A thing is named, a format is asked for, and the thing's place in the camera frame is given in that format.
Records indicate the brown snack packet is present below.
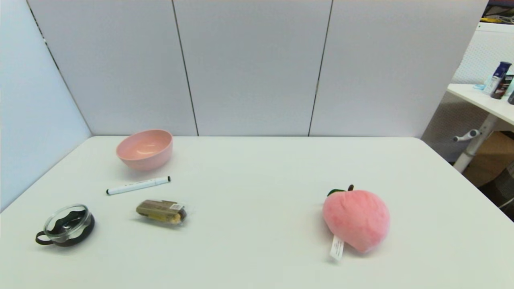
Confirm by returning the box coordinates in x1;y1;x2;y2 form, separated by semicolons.
136;199;188;225

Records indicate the white marker with black cap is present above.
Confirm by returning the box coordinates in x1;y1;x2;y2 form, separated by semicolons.
106;176;171;196

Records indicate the pink plastic bowl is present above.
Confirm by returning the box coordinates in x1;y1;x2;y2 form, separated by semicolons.
116;129;173;171

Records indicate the pink peach plush toy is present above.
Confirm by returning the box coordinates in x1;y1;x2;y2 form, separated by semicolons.
322;185;391;261

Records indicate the black lid with clear dome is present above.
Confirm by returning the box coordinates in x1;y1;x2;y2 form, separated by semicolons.
35;204;96;247

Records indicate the white side table leg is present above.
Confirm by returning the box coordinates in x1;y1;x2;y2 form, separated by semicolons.
453;114;498;173

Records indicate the white side table top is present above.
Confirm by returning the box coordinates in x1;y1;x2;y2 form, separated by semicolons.
447;83;514;126

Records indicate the brown cardboard box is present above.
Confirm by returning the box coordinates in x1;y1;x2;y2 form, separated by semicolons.
462;130;514;187

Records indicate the white perforated partition panel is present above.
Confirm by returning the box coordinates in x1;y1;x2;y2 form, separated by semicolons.
421;22;514;162

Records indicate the dark blue bottle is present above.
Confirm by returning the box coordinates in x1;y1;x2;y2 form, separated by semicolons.
491;61;512;100

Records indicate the white crank handle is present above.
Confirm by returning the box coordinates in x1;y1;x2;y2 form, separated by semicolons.
454;129;481;142

